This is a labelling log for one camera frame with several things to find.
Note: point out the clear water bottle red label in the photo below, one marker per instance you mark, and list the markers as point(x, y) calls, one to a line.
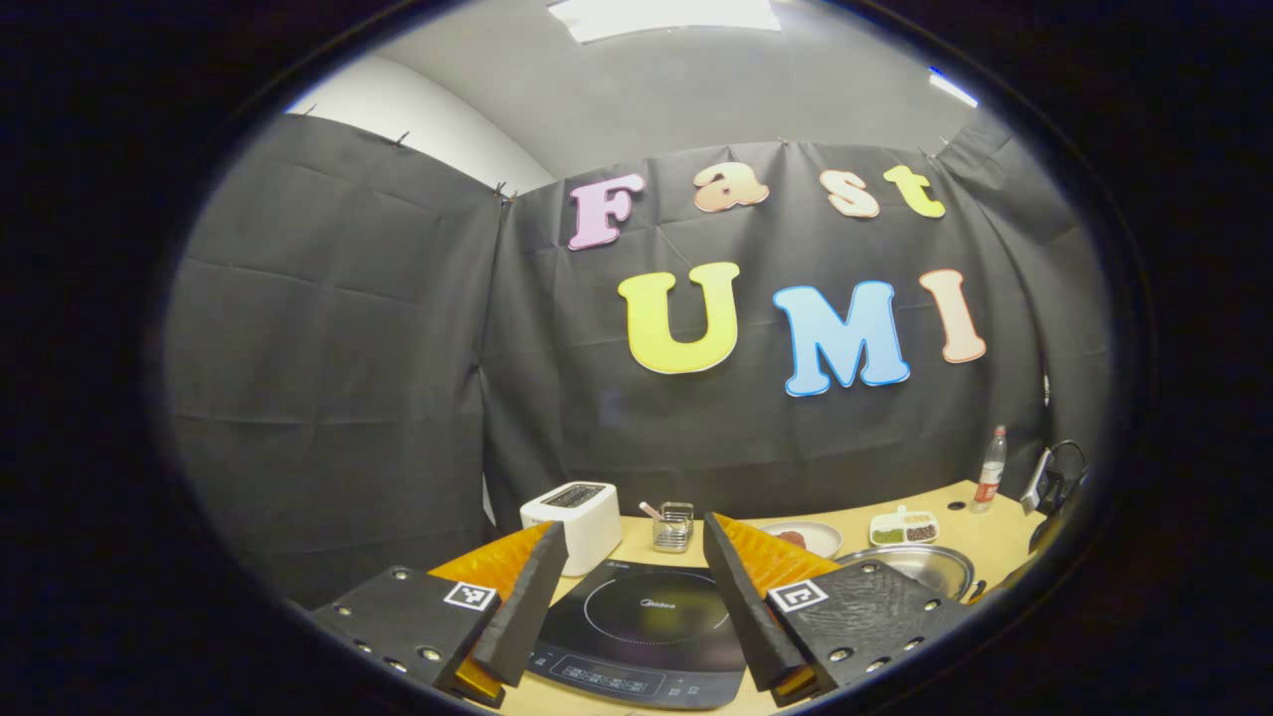
point(989, 477)

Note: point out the green mung bean pile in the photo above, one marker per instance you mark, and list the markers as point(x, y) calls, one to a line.
point(889, 535)

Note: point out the black backdrop cloth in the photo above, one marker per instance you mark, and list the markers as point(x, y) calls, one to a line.
point(348, 348)

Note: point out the dark red bean pile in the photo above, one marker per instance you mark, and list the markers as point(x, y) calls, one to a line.
point(921, 533)

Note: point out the white toaster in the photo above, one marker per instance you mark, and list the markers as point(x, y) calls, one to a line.
point(582, 522)

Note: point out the black induction cooktop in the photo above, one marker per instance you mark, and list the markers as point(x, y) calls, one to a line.
point(646, 626)

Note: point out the small ceiling light panel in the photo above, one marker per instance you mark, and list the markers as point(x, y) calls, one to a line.
point(953, 88)

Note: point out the round white plate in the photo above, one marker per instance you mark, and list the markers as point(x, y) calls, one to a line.
point(823, 542)

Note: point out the stainless steel pot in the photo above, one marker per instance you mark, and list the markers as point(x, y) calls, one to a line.
point(925, 567)

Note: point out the large ceiling light panel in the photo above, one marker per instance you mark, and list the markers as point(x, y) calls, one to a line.
point(666, 15)

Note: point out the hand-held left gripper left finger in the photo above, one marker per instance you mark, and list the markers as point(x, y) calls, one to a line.
point(522, 617)

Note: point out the white divided dish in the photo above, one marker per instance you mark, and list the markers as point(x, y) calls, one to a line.
point(903, 519)

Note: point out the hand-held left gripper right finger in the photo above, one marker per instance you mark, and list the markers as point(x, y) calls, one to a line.
point(746, 617)

